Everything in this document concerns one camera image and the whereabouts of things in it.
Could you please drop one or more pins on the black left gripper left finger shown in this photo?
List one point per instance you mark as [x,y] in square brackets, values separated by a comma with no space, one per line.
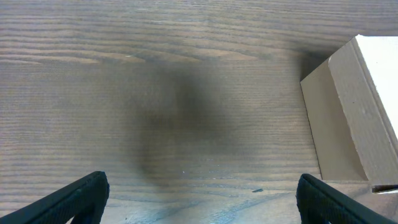
[81,202]

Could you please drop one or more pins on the cardboard box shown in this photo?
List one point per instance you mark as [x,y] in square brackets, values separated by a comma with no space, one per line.
[351,102]

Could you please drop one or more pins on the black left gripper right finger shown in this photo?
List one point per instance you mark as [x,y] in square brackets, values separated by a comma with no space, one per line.
[319,203]

